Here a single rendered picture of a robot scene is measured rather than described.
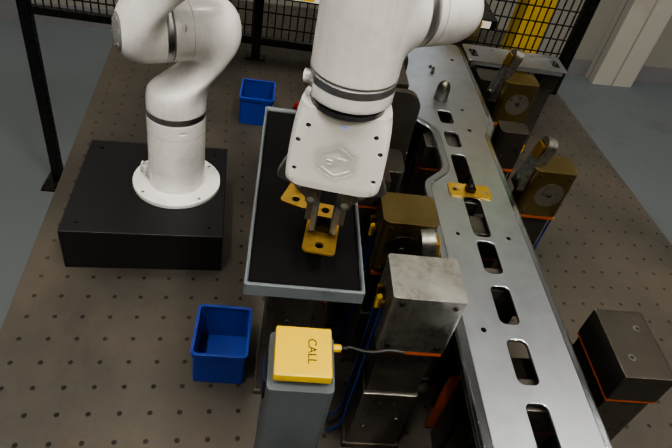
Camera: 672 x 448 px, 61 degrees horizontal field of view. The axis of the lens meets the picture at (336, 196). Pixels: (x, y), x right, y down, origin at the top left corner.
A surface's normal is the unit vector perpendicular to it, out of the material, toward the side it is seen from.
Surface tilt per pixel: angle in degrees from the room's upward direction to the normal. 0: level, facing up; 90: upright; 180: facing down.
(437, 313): 90
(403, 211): 0
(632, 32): 90
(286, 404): 90
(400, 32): 89
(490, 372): 0
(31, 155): 0
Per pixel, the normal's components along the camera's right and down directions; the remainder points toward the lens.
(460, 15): 0.48, 0.51
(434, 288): 0.16, -0.75
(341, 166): -0.11, 0.64
